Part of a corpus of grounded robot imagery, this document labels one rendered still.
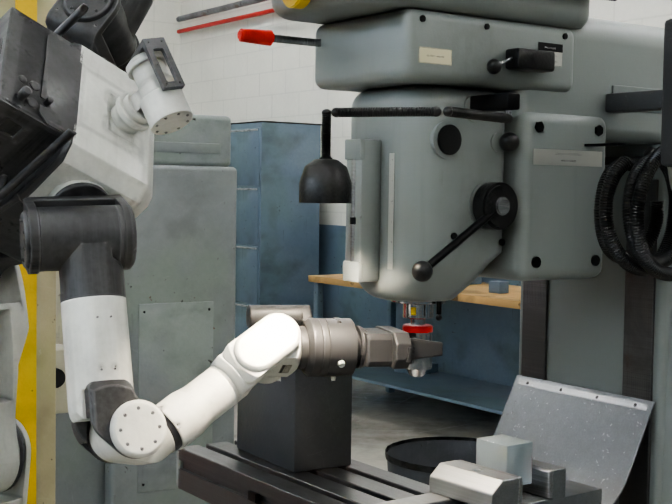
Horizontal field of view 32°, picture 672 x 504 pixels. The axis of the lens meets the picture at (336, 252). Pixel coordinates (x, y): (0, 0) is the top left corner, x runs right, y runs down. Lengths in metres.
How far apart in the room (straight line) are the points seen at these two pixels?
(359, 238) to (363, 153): 0.12
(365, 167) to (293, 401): 0.52
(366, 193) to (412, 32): 0.24
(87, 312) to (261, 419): 0.63
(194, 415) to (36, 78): 0.53
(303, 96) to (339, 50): 8.00
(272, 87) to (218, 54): 1.03
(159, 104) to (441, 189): 0.43
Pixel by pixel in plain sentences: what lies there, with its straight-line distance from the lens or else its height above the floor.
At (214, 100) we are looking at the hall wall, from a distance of 11.07.
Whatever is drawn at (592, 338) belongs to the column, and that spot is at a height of 1.23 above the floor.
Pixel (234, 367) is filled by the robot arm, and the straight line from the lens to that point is 1.67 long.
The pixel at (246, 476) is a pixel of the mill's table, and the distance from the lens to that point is 2.05.
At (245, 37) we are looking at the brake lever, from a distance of 1.73.
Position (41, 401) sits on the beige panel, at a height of 0.87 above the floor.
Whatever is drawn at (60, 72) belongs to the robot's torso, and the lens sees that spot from 1.78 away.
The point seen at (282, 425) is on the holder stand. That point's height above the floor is 1.06.
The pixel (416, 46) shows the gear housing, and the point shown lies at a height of 1.68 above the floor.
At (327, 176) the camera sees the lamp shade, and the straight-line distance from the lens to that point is 1.56.
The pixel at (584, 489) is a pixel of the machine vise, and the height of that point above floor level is 1.05.
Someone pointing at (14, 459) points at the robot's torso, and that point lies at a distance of 2.07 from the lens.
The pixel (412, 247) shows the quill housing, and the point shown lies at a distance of 1.69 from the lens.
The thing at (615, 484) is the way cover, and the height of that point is 1.01.
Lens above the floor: 1.47
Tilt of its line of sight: 3 degrees down
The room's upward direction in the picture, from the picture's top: 1 degrees clockwise
